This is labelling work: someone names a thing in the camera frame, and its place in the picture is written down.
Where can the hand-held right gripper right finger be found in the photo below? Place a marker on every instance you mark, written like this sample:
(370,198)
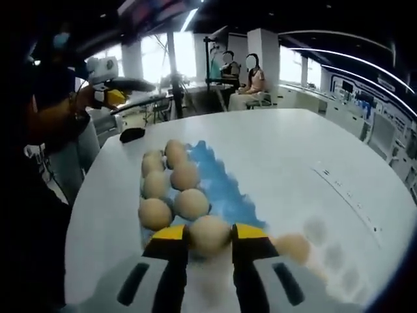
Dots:
(254,277)

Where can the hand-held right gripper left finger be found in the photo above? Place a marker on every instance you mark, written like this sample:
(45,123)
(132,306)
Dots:
(169,277)

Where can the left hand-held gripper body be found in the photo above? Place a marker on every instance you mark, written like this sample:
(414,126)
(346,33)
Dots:
(102,70)

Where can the single brown egg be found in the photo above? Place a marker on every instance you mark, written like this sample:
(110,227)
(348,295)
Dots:
(208,236)

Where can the blue egg tray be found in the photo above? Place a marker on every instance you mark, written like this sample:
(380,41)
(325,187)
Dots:
(221,182)

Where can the white dimpled tray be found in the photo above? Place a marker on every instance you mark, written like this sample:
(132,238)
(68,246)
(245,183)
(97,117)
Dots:
(335,251)

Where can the person's left hand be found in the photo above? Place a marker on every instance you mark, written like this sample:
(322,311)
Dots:
(84,98)

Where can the small black case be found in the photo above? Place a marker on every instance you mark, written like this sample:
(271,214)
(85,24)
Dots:
(132,134)

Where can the black tripod stand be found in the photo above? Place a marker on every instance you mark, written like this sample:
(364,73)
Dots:
(177,94)

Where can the person's masked head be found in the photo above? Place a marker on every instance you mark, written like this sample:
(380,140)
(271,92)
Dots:
(62,39)

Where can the hanging display screen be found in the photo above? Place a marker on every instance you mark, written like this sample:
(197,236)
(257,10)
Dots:
(146,8)

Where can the straight ceiling light strip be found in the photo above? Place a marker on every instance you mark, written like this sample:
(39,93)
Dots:
(192,19)

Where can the white marked strip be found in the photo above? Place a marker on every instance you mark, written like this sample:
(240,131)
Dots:
(345,195)

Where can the grey office chair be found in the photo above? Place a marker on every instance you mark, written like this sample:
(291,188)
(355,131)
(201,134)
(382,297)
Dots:
(264,99)

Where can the white square pillar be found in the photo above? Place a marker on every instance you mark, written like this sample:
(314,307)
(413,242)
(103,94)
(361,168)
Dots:
(262,55)

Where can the operator in black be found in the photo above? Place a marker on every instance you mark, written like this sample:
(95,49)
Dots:
(29,212)

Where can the long white counter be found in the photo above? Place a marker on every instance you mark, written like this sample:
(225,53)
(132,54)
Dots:
(325,107)

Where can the white mesh chair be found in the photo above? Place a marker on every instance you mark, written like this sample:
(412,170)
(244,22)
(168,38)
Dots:
(381,130)

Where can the green frame stand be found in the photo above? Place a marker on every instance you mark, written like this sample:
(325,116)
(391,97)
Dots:
(207,65)

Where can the black wall monitor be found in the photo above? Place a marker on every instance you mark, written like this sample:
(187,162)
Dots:
(347,86)

